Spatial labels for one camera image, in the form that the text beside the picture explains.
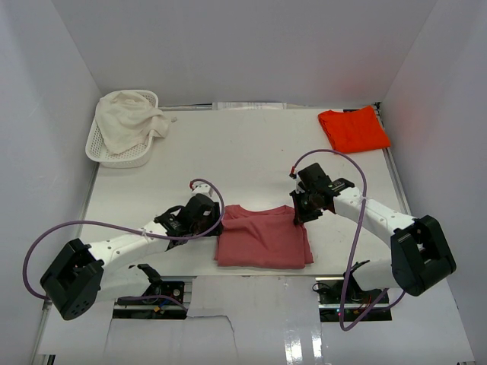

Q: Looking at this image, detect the pink t shirt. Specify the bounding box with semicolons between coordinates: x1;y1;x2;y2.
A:
214;205;314;270

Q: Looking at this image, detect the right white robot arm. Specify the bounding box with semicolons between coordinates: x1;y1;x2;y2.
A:
290;163;457;303

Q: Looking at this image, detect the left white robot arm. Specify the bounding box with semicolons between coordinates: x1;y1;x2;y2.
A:
40;193;223;320

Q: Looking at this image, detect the folded orange t shirt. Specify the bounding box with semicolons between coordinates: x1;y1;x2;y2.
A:
318;106;391;154

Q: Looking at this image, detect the white plastic basket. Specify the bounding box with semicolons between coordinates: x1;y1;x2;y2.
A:
85;90;159;169

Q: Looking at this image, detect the paper sheet at back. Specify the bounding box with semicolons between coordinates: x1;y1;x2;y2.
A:
212;102;287;111

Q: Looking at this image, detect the cream white t shirt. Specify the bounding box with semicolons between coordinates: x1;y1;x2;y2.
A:
94;90;169;154

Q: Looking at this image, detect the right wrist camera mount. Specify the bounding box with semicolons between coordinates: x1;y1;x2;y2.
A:
289;167;299;179

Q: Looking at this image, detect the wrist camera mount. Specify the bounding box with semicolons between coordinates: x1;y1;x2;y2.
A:
190;181;214;198
289;167;299;179

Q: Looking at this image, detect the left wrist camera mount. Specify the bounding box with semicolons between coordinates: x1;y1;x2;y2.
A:
190;181;214;198

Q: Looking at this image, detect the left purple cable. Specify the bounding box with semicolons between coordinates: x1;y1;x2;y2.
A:
22;177;225;312

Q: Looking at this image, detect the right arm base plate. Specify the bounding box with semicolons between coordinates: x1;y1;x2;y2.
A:
312;260;393;322

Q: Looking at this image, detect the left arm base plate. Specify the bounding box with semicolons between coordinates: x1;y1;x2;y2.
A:
113;264;187;320

